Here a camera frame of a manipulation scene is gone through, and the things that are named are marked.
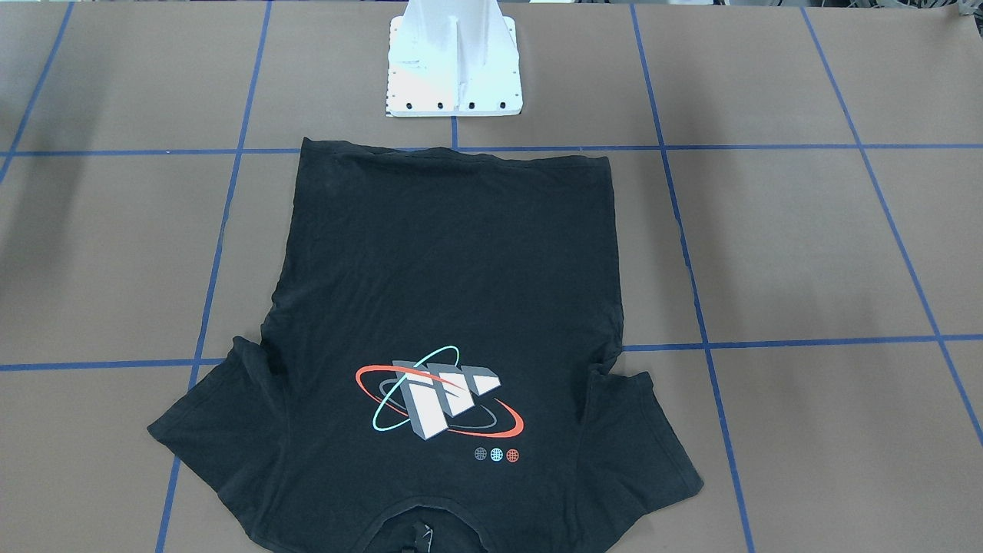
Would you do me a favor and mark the black graphic t-shirt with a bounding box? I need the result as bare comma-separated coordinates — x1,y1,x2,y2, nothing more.
148,140,703,552

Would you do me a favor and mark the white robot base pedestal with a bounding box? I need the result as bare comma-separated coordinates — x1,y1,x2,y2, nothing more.
386,1,524,117

